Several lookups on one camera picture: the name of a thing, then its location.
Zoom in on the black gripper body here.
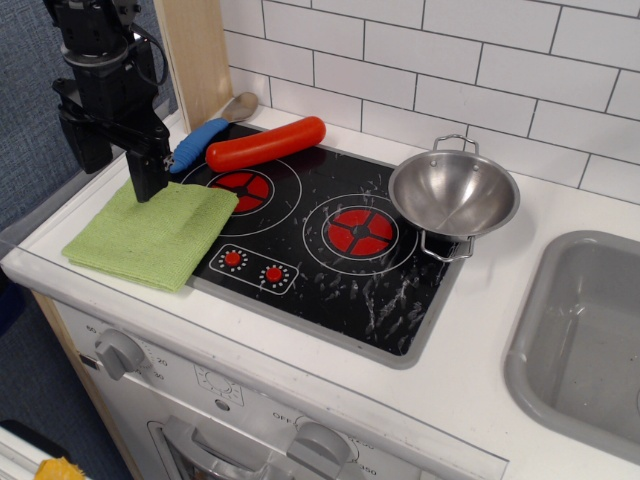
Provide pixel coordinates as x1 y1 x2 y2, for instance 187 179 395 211
53 43 169 173

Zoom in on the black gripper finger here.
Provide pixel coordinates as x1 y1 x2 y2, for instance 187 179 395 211
126 149 171 203

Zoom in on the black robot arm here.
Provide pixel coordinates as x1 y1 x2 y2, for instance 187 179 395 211
45 1 171 202

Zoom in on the green folded towel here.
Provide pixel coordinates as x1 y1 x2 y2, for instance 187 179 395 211
62 181 239 293

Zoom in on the red toy sausage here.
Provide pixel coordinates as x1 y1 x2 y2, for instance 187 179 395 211
205 116 326 172

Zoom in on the black toy stove top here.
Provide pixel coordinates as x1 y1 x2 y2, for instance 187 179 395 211
176 147 459 369

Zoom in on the grey left oven knob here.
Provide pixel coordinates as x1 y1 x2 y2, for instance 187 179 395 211
95 329 145 380

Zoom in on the grey oven knob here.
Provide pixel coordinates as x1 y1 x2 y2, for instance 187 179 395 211
95 329 145 380
286 422 351 479

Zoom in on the yellow object at bottom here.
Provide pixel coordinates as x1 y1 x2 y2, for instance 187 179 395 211
34 457 86 480

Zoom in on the grey right oven knob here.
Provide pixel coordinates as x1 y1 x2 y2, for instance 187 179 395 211
286 422 351 479

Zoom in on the grey sink basin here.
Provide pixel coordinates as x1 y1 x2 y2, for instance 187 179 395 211
504 231 639 463

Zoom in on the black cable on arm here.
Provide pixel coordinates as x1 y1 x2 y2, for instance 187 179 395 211
127 22 169 87

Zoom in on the light wooden side post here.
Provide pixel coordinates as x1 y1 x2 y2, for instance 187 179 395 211
154 0 233 132

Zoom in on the blue handled metal spoon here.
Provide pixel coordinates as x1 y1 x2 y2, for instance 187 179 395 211
168 92 258 174

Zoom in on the grey oven door handle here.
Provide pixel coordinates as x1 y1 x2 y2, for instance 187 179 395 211
162 416 281 479

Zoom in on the steel two-handled bowl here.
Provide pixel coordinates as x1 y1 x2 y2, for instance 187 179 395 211
388 134 520 263

